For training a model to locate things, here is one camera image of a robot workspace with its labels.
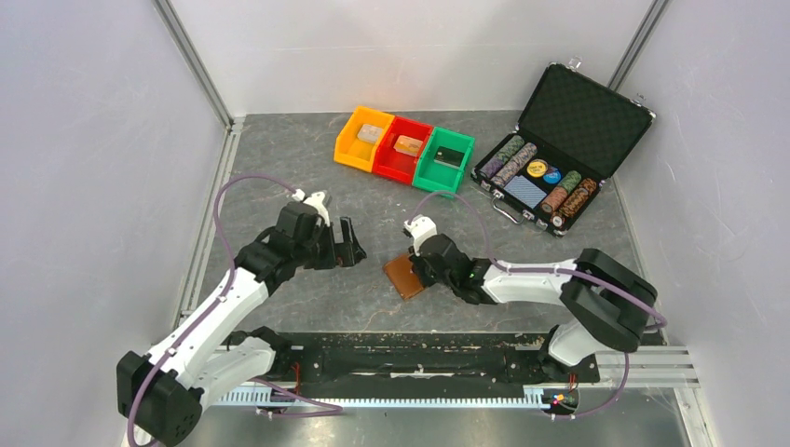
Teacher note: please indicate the red plastic bin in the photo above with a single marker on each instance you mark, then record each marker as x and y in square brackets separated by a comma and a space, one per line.
[392, 165]

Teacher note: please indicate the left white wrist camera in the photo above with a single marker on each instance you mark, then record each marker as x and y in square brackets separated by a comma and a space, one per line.
[320, 201]

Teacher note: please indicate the blue playing card deck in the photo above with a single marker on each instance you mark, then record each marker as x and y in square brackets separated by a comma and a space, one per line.
[525, 191]

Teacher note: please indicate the card stack in yellow bin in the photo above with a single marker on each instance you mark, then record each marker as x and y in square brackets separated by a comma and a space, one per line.
[369, 133]

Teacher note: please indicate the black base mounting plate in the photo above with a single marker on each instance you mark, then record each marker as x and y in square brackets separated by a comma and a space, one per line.
[412, 365]

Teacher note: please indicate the dark card in green bin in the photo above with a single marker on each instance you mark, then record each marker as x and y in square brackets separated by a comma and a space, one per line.
[449, 157]

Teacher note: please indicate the brown leather card holder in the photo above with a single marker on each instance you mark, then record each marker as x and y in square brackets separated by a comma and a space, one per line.
[405, 281]

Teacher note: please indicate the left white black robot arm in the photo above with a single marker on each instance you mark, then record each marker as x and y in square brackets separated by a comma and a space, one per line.
[165, 391]

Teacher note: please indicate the green plastic bin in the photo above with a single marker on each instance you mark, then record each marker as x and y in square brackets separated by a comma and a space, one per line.
[430, 176]

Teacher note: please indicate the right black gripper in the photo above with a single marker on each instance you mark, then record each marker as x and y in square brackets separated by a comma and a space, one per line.
[425, 280]

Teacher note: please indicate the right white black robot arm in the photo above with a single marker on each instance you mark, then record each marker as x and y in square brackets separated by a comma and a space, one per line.
[609, 303]

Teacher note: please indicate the yellow plastic bin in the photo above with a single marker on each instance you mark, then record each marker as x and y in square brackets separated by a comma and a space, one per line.
[357, 143]

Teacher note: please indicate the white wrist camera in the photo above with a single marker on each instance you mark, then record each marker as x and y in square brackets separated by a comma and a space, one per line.
[320, 201]
[419, 228]

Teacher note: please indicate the yellow dealer button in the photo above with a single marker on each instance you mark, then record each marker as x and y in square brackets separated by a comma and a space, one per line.
[537, 168]

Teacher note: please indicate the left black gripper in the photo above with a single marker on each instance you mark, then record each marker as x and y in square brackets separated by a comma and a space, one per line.
[331, 260]

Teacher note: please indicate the card stack in red bin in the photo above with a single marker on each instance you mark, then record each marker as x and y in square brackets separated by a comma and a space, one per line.
[407, 145]

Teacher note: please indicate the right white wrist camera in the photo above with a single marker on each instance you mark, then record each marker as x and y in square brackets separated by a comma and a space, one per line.
[419, 228]

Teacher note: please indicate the black poker chip case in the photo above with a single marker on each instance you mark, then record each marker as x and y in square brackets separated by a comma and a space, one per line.
[582, 129]

